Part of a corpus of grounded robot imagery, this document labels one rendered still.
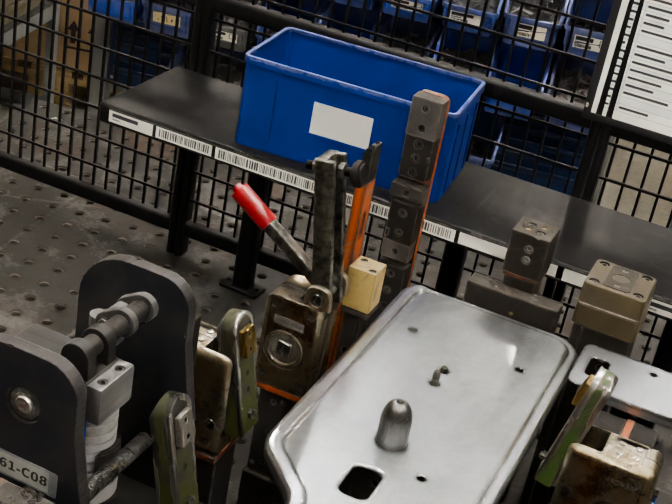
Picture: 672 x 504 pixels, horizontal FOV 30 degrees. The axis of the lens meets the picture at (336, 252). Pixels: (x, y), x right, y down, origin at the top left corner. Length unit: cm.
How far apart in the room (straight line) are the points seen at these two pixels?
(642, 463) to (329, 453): 30
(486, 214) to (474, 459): 51
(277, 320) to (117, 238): 84
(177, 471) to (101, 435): 7
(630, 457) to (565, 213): 58
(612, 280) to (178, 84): 76
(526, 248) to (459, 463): 39
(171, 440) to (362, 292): 41
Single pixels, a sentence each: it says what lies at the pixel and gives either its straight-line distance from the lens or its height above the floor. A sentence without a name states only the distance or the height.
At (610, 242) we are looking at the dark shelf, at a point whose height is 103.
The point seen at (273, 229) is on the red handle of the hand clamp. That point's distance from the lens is 135.
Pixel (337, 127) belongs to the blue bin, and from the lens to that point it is 169.
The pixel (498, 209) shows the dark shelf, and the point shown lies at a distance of 172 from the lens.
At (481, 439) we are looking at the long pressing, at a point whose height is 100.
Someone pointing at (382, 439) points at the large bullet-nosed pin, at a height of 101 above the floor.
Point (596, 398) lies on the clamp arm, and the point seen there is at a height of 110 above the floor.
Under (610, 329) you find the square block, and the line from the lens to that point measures 154.
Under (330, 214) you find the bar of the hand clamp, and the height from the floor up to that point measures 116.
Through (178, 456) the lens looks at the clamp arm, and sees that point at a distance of 110.
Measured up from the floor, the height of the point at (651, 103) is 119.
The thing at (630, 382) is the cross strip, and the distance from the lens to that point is 146.
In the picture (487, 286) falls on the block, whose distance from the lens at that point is 158.
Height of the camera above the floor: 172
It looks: 27 degrees down
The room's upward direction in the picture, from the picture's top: 11 degrees clockwise
